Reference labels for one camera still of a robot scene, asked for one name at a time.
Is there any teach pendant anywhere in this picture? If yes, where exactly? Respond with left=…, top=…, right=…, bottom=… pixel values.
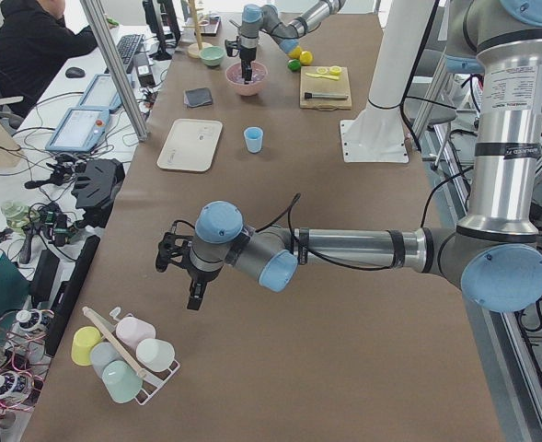
left=45, top=106, right=110, bottom=153
left=78, top=74, right=122, bottom=113

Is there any whole yellow lemon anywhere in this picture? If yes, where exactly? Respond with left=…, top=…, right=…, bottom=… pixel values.
left=298, top=51, right=314, bottom=66
left=288, top=46, right=303, bottom=59

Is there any mint green bowl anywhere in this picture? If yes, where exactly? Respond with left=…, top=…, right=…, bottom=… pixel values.
left=199, top=46, right=225, bottom=67

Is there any mint green cup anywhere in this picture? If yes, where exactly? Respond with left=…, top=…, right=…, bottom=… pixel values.
left=101, top=360, right=143, bottom=403

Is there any grey folded cloth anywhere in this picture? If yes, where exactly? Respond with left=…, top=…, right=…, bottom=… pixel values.
left=184, top=87, right=213, bottom=108

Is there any yellow cup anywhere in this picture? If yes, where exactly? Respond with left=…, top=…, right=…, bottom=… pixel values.
left=71, top=326, right=103, bottom=366

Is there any wooden cup stand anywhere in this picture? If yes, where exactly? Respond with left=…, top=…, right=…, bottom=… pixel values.
left=184, top=0, right=212, bottom=59

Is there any yellow plastic knife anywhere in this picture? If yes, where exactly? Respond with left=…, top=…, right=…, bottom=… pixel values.
left=304, top=72, right=340, bottom=81

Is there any white wire cup rack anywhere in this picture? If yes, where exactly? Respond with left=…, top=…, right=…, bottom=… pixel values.
left=82, top=307, right=180, bottom=405

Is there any grey cup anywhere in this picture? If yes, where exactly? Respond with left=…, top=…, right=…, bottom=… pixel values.
left=89, top=341, right=120, bottom=378

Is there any teach pendant far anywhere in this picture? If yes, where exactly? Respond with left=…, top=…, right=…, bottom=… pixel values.
left=78, top=74, right=122, bottom=113

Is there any green lime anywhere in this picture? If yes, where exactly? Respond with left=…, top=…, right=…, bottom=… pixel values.
left=287, top=59, right=301, bottom=72

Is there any aluminium frame post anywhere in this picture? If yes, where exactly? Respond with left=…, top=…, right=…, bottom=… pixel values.
left=80, top=0, right=148, bottom=142

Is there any light blue plastic cup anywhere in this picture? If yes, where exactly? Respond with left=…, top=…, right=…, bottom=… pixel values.
left=243, top=126, right=264, bottom=154

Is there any wooden cutting board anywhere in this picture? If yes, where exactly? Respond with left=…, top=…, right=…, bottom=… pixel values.
left=299, top=66, right=352, bottom=111

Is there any cream rabbit tray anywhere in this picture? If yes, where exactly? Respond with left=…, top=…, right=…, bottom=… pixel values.
left=156, top=119, right=223, bottom=172

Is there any black keyboard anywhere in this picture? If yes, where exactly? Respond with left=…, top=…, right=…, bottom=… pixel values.
left=116, top=34, right=144, bottom=74

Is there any black device on desk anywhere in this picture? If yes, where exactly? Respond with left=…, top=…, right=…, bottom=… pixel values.
left=71, top=158, right=125, bottom=229

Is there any white cup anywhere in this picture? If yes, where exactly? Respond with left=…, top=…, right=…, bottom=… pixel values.
left=135, top=338, right=176, bottom=372

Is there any pink cup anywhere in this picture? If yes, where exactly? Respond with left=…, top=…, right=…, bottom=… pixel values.
left=115, top=316, right=156, bottom=350

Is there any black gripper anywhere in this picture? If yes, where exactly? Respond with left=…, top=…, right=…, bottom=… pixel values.
left=156, top=220, right=220, bottom=310
left=225, top=36, right=258, bottom=84

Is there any black computer mouse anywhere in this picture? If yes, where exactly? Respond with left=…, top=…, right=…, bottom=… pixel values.
left=65, top=66, right=86, bottom=79

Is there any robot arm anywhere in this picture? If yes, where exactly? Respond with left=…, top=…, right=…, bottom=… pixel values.
left=225, top=0, right=346, bottom=84
left=156, top=1, right=542, bottom=312

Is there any black tray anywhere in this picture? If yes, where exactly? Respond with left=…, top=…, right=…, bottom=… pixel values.
left=199, top=17, right=222, bottom=37

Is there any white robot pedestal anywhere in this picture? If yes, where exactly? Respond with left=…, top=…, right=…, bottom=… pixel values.
left=340, top=0, right=438, bottom=164

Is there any steel muddler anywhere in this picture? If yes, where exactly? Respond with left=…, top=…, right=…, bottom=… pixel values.
left=304, top=92, right=349, bottom=100

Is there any teach pendant near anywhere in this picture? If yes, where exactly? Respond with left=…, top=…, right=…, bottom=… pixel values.
left=45, top=106, right=110, bottom=153

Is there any pink bowl of ice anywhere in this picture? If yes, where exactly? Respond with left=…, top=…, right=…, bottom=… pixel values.
left=225, top=62, right=268, bottom=97

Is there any person in black hoodie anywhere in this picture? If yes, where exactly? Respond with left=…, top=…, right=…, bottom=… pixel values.
left=0, top=0, right=98, bottom=118

